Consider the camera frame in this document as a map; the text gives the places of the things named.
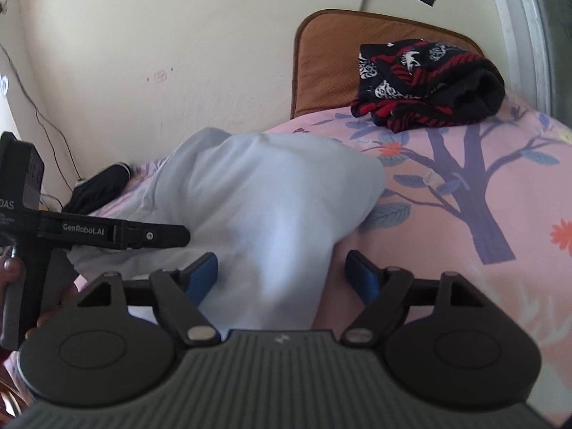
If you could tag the black red white patterned garment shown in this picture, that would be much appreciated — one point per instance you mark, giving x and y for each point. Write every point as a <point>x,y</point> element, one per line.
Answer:
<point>402,98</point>

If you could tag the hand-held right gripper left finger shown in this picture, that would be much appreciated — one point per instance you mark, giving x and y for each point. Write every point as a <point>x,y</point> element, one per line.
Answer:
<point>202,277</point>

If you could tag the brown cushion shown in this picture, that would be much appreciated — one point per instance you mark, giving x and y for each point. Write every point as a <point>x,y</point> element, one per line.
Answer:
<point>326,67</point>

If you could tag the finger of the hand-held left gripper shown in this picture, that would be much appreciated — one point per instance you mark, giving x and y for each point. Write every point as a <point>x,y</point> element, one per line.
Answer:
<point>152,235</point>

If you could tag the pink floral bedsheet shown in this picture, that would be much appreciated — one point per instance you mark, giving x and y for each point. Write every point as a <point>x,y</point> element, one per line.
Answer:
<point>469,277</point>

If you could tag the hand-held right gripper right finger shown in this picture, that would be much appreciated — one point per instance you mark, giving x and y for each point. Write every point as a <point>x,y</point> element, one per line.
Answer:
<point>361,277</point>

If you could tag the light blue garment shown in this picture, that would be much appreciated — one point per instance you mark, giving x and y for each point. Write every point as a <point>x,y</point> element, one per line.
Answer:
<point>268,210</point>

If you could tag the white window frame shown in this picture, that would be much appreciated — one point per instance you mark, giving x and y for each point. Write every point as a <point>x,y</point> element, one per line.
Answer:
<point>527,31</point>

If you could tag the person's left hand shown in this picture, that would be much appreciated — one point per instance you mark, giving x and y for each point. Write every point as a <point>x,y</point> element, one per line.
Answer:
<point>9,272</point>

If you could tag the small black garment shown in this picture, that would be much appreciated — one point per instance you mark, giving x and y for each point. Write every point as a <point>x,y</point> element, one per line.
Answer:
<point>96,187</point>

